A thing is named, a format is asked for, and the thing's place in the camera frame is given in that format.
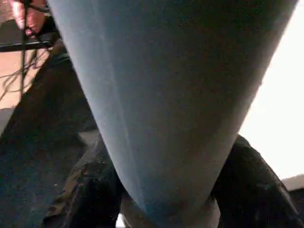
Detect white plastic table top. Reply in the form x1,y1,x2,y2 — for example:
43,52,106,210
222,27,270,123
239,0,304,192

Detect thin black floor cable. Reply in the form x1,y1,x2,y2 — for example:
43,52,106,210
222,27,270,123
0,46,49,102

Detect pink fabric object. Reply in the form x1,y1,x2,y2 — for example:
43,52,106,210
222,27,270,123
12,0,49,37

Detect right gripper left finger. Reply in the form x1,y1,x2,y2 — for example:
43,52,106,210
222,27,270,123
42,139,125,228

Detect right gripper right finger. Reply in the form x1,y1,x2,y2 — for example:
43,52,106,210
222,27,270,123
212,134,300,228

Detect white plastic table leg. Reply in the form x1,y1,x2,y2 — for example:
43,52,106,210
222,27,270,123
47,0,300,228

